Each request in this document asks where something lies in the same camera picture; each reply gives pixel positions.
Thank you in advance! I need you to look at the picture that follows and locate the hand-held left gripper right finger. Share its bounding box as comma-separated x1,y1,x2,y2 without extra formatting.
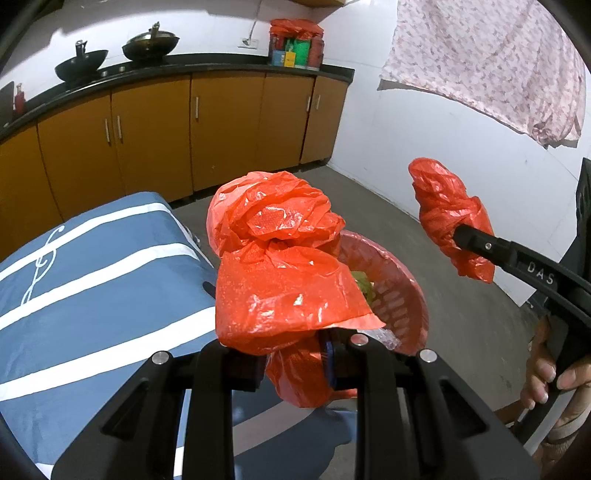
318,327,541,480

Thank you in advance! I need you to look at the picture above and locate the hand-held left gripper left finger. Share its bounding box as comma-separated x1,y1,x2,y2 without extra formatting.
51,339,266,480

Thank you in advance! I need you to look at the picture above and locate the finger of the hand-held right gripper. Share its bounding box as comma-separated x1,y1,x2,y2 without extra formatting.
451,224,591,319

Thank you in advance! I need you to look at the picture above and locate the large red plastic bag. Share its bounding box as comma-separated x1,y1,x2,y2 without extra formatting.
206,171,386,409

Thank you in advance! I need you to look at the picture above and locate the red plastic basket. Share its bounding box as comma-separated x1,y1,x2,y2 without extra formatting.
339,230,430,356

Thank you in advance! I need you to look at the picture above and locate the person's right forearm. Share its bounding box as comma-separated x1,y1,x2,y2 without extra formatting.
540,388,587,467

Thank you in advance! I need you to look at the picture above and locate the person's right hand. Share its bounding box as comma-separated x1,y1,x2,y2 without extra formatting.
521,318,591,411

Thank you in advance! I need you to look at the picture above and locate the green plastic bag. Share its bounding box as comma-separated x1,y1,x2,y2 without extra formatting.
351,271,377,305

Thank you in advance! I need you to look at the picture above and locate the blue white striped cloth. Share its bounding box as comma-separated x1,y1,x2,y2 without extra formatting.
0,191,352,480

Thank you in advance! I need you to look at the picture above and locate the pink floral hanging cloth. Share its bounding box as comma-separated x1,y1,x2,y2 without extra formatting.
379,0,586,149

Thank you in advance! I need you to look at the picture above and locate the yellow-brown kitchen cabinet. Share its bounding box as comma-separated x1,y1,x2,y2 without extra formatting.
0,74,348,250

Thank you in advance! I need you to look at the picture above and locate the green box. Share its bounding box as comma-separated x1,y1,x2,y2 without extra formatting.
285,39,311,68

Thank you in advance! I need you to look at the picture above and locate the black kitchen countertop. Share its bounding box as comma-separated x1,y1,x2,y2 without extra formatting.
0,53,355,141

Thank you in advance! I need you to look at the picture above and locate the red bag of groceries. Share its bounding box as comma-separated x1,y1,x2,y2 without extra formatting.
269,18,325,70

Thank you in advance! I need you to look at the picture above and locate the lidded wok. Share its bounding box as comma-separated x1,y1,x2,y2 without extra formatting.
122,21,181,63

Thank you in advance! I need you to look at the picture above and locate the black wok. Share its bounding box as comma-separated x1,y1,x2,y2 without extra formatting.
54,41,109,83

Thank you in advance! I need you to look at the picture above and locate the white cable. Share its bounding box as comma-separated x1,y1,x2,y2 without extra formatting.
247,0,264,42

